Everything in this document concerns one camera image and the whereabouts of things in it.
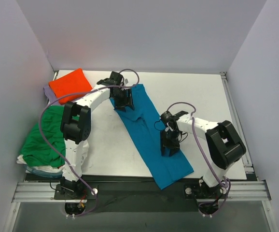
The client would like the teal blue t shirt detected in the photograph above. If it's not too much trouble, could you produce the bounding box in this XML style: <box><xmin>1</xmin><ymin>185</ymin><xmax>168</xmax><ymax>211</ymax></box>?
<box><xmin>117</xmin><ymin>84</ymin><xmax>194</xmax><ymax>189</ymax></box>

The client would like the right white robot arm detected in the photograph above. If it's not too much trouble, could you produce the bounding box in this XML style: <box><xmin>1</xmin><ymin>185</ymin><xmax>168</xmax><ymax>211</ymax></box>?
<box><xmin>160</xmin><ymin>111</ymin><xmax>246</xmax><ymax>197</ymax></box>

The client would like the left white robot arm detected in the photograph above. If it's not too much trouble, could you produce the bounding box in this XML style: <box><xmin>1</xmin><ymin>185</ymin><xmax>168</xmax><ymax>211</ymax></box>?
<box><xmin>60</xmin><ymin>72</ymin><xmax>135</xmax><ymax>199</ymax></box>

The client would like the folded orange t shirt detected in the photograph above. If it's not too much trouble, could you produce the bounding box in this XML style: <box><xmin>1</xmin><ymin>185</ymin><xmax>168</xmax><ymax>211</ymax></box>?
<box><xmin>48</xmin><ymin>68</ymin><xmax>92</xmax><ymax>98</ymax></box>

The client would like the folded lavender t shirt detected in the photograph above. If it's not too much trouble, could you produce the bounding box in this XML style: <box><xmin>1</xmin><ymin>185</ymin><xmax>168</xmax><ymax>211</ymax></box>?
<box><xmin>42</xmin><ymin>86</ymin><xmax>82</xmax><ymax>104</ymax></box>

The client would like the green t shirt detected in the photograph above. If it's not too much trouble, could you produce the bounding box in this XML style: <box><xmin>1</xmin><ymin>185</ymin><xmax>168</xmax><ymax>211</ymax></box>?
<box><xmin>20</xmin><ymin>105</ymin><xmax>67</xmax><ymax>169</ymax></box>

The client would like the light blue t shirt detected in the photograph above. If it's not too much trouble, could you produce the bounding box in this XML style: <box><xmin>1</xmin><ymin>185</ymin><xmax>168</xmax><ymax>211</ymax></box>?
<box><xmin>24</xmin><ymin>165</ymin><xmax>62</xmax><ymax>178</ymax></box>

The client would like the white t shirt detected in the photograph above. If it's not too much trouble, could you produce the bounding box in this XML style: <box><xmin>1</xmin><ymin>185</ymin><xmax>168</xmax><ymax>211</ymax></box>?
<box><xmin>16</xmin><ymin>142</ymin><xmax>91</xmax><ymax>174</ymax></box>

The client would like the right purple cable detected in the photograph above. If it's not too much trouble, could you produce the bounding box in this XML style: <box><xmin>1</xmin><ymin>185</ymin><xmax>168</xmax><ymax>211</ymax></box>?
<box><xmin>165</xmin><ymin>101</ymin><xmax>232</xmax><ymax>217</ymax></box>

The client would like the purple cable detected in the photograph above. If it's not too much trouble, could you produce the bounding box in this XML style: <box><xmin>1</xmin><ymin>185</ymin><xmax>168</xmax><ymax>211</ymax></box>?
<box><xmin>38</xmin><ymin>69</ymin><xmax>140</xmax><ymax>217</ymax></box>
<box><xmin>165</xmin><ymin>101</ymin><xmax>232</xmax><ymax>217</ymax></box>

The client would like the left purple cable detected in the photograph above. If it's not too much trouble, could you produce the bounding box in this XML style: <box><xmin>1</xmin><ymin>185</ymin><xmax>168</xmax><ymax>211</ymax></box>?
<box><xmin>38</xmin><ymin>69</ymin><xmax>140</xmax><ymax>217</ymax></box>

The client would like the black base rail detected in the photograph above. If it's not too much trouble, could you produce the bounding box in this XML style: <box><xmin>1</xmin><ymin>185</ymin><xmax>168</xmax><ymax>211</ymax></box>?
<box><xmin>25</xmin><ymin>174</ymin><xmax>229</xmax><ymax>213</ymax></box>

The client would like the aluminium front frame rail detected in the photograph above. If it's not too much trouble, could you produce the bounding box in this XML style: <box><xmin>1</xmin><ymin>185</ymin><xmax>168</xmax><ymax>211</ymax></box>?
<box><xmin>12</xmin><ymin>181</ymin><xmax>271</xmax><ymax>203</ymax></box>

